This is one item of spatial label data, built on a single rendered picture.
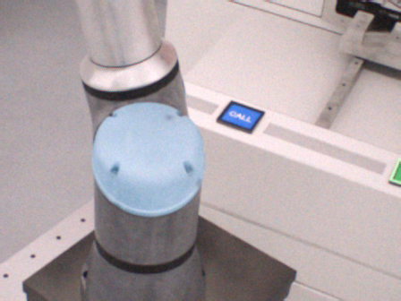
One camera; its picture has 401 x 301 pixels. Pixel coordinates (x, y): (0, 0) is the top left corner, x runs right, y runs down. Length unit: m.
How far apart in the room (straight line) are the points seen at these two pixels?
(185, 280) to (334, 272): 0.37
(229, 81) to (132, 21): 0.65
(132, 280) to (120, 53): 0.25
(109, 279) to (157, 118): 0.19
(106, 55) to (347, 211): 0.43
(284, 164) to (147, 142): 0.34
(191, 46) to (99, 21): 1.02
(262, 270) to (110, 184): 0.28
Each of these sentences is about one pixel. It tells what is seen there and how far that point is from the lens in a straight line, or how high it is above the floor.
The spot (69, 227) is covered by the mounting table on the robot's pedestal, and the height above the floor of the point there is 0.82.
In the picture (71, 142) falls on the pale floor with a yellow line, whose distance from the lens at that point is 2.63.
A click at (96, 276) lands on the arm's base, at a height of 0.96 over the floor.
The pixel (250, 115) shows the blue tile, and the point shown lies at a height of 0.96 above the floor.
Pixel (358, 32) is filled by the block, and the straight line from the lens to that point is 1.55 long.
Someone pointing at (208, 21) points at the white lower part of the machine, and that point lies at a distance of 1.81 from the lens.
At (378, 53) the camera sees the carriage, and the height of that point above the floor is 0.87.
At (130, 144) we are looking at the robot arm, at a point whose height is 1.13.
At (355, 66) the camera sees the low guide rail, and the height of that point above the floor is 0.85.
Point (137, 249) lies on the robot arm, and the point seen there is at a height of 1.03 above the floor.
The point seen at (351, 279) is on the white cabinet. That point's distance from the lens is 1.21.
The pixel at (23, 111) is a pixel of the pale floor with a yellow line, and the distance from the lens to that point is 2.77.
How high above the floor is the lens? 1.64
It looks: 39 degrees down
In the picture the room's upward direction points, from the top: 7 degrees clockwise
